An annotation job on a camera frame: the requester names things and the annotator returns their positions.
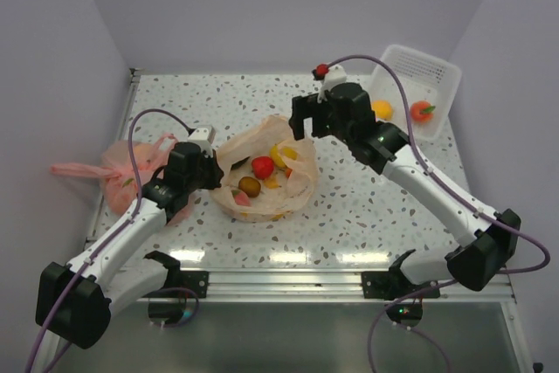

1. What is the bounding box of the small brown fruit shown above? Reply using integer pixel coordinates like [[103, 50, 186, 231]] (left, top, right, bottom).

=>
[[371, 100, 394, 121]]

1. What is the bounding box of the pink peach fruit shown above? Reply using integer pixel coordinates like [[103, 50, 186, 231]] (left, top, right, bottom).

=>
[[231, 190, 252, 207]]

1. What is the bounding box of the brown kiwi fruit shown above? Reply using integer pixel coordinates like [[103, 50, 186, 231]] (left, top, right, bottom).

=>
[[238, 176, 261, 198]]

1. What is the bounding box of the red fruit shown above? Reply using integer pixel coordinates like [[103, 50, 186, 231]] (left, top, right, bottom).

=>
[[251, 156, 275, 180]]

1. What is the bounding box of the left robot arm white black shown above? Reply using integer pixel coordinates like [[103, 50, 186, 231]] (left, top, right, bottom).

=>
[[35, 138, 224, 349]]

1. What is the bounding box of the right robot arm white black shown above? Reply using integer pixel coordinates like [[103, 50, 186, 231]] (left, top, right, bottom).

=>
[[289, 82, 521, 299]]

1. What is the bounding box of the pink plastic bag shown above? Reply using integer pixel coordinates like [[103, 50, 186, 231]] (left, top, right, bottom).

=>
[[50, 134, 178, 216]]

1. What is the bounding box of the yellow fruit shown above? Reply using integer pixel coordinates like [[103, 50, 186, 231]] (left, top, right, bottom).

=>
[[270, 145, 298, 169]]

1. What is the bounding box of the white plastic basket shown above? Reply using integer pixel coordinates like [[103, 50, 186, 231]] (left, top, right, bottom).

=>
[[365, 45, 462, 142]]

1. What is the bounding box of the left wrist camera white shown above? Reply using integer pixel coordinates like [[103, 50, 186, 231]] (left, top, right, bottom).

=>
[[187, 126, 216, 155]]

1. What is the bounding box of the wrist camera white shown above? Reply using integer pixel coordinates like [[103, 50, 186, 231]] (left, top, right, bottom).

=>
[[187, 126, 216, 155], [312, 64, 348, 103]]

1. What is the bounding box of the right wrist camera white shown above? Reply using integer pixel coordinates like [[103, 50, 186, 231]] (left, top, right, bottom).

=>
[[312, 64, 348, 103]]

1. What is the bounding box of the aluminium rail front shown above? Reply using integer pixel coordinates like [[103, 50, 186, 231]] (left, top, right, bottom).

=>
[[126, 266, 512, 304]]

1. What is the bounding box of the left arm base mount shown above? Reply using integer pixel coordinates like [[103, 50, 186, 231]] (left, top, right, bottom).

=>
[[144, 251, 210, 329]]

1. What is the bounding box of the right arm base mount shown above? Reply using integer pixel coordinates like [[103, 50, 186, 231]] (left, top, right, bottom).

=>
[[361, 250, 440, 328]]

